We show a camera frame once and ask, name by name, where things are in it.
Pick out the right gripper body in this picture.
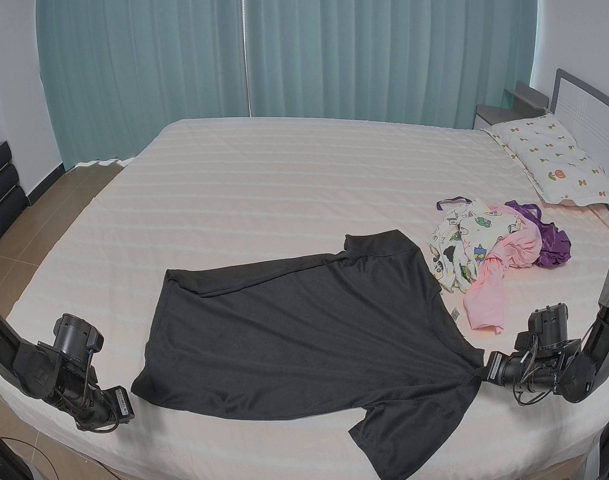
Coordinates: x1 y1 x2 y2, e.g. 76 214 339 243
477 350 523 386

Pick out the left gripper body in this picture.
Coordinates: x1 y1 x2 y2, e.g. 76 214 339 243
92 385 135 426

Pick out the black T-shirt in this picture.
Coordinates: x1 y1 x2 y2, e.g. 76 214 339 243
131 229 485 468

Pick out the pink garment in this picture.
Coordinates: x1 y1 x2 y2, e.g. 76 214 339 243
465 205 543 334

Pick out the white printed garment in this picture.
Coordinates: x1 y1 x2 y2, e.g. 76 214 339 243
429 197 523 294

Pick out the purple garment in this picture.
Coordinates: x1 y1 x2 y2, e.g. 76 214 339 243
505 200 571 269

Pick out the white printed pillow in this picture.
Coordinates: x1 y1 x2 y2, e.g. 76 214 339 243
482 113 609 206

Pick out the black chest of drawers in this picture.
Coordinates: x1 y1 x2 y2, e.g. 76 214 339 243
0 140 29 260

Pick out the grey bedside table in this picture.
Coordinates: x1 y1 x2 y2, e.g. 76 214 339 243
475 81 550 130

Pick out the bed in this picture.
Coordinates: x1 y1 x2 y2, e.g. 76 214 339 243
0 68 609 480

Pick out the blue-green curtain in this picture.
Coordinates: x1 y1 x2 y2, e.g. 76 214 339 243
36 0 250 169
244 0 540 130

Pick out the black cable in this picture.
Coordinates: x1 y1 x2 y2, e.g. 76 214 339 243
512 385 553 405
0 435 42 469

